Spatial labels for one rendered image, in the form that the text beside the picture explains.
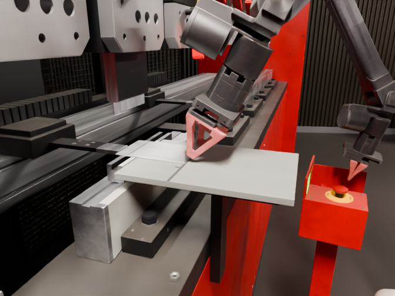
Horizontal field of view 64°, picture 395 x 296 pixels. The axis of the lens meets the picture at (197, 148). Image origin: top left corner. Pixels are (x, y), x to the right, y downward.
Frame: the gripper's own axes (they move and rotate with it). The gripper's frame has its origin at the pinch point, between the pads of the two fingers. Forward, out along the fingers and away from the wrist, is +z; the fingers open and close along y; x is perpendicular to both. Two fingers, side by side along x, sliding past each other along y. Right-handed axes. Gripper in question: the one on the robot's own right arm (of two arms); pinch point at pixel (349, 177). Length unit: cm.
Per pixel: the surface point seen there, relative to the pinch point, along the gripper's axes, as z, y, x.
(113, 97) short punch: -22, 44, 58
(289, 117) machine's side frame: 34, 33, -162
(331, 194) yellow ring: 3.0, 3.6, 9.2
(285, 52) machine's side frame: -14, 53, -162
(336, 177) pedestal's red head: 3.4, 2.6, -4.5
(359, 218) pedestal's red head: 3.6, -3.9, 15.2
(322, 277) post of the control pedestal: 31.1, -4.7, 8.6
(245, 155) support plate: -15, 24, 46
